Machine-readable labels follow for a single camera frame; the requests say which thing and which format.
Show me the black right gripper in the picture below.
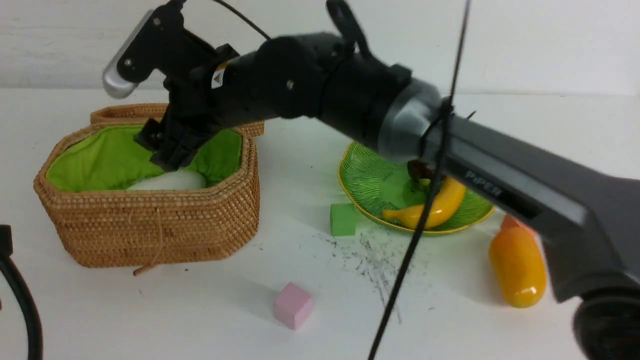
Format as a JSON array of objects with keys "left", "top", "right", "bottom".
[{"left": 135, "top": 30, "right": 238, "bottom": 173}]

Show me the white toy radish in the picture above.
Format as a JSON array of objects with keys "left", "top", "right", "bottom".
[{"left": 126, "top": 169, "right": 207, "bottom": 191}]

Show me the dark purple toy mangosteen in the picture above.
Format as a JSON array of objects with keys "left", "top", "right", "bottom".
[{"left": 406, "top": 160, "right": 435, "bottom": 186}]

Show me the yellow toy banana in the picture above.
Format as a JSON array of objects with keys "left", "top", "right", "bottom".
[{"left": 381, "top": 177, "right": 467, "bottom": 230}]

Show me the orange yellow toy mango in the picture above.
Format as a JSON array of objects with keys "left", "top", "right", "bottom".
[{"left": 488, "top": 227, "right": 547, "bottom": 309}]

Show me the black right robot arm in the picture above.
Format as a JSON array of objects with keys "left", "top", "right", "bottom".
[{"left": 114, "top": 26, "right": 639, "bottom": 360}]

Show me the woven wicker basket green lining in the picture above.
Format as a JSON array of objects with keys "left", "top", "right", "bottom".
[{"left": 33, "top": 122, "right": 261, "bottom": 277}]

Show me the green cube block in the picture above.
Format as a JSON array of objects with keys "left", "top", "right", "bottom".
[{"left": 330, "top": 203, "right": 358, "bottom": 237}]

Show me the green glass leaf plate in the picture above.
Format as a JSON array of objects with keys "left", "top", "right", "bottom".
[{"left": 337, "top": 142, "right": 495, "bottom": 237}]

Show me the pink cube block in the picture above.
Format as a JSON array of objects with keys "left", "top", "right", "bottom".
[{"left": 273, "top": 282, "right": 314, "bottom": 331}]

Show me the orange cube block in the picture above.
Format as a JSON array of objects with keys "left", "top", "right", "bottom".
[{"left": 500, "top": 215, "right": 531, "bottom": 231}]

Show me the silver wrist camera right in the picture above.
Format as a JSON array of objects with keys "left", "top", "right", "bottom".
[{"left": 102, "top": 0, "right": 185, "bottom": 100}]

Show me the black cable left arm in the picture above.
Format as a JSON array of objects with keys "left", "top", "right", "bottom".
[{"left": 0, "top": 225, "right": 44, "bottom": 360}]

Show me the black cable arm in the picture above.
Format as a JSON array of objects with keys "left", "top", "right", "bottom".
[
  {"left": 0, "top": 225, "right": 44, "bottom": 360},
  {"left": 210, "top": 0, "right": 473, "bottom": 360}
]

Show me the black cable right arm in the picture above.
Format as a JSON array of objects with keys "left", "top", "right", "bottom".
[{"left": 210, "top": 0, "right": 473, "bottom": 360}]

